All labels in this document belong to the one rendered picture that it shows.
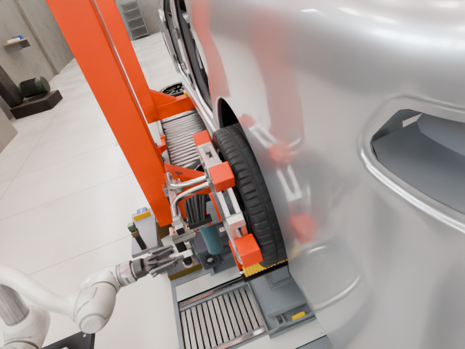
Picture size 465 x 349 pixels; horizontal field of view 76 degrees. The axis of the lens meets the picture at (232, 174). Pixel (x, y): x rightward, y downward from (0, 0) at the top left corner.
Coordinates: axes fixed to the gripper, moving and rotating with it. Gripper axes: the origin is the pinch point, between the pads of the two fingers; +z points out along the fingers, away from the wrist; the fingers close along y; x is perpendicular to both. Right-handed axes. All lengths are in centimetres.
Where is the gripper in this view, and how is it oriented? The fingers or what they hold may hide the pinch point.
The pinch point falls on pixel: (183, 251)
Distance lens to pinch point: 127.0
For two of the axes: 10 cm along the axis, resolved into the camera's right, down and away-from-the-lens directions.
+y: 2.8, 4.8, -8.3
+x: -2.3, -8.1, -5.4
